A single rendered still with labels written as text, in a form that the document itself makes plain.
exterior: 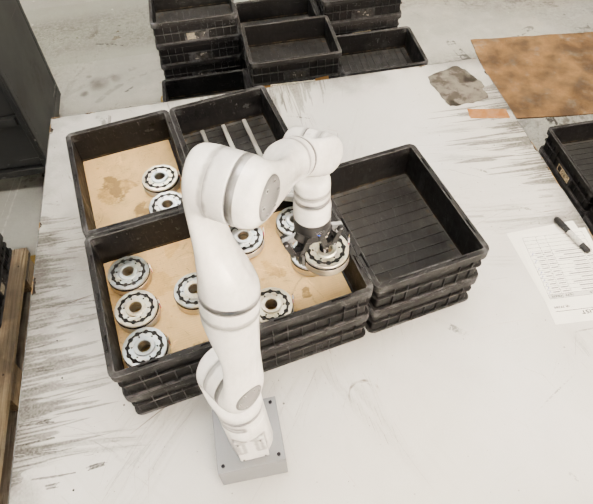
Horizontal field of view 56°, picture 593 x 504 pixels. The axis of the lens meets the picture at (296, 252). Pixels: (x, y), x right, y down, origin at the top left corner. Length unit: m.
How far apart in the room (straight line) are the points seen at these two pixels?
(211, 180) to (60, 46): 3.37
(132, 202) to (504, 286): 1.05
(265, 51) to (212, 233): 2.03
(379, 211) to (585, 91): 2.21
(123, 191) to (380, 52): 1.65
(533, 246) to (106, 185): 1.24
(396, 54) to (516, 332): 1.72
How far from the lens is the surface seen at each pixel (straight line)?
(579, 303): 1.66
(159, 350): 1.30
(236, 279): 0.77
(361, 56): 2.87
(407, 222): 1.52
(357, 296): 1.25
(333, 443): 1.35
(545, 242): 1.75
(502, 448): 1.41
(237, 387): 0.93
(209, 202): 0.66
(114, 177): 1.71
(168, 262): 1.46
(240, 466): 1.25
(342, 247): 1.22
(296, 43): 2.75
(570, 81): 3.61
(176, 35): 2.83
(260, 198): 0.64
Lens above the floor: 1.99
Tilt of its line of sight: 54 degrees down
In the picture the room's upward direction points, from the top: 3 degrees counter-clockwise
